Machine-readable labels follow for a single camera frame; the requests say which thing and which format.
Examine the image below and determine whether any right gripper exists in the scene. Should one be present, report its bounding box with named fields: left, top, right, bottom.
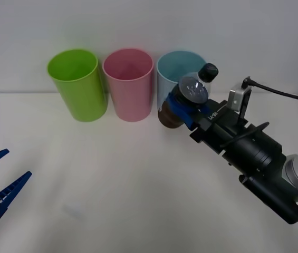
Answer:
left=165, top=92, right=249, bottom=157

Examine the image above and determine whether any small bottle with dark drink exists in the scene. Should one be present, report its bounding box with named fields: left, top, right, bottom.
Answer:
left=157, top=62, right=219, bottom=130

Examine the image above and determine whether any pale blue plastic bin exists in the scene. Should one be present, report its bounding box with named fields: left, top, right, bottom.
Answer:
left=156, top=50, right=208, bottom=114

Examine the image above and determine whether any pink plastic bin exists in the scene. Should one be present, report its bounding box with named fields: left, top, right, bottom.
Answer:
left=102, top=47, right=155, bottom=122

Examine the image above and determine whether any green plastic bin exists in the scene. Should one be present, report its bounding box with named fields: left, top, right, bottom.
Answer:
left=47, top=48, right=109, bottom=123

